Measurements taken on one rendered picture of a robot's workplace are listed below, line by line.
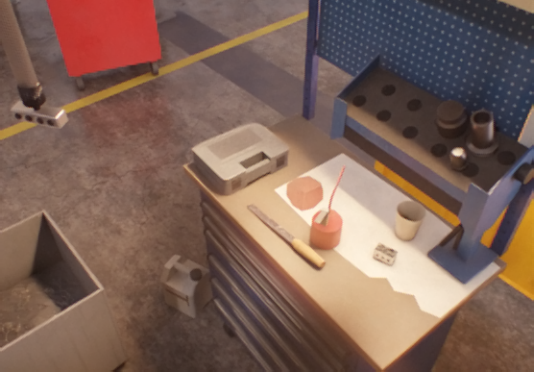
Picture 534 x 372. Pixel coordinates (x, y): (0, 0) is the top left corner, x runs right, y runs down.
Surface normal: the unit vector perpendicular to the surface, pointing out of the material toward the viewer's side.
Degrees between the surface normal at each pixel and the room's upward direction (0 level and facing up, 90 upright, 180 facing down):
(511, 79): 90
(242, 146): 0
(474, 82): 90
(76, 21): 90
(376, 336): 0
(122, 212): 0
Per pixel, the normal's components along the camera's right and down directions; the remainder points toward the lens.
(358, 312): 0.00, -0.75
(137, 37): 0.37, 0.62
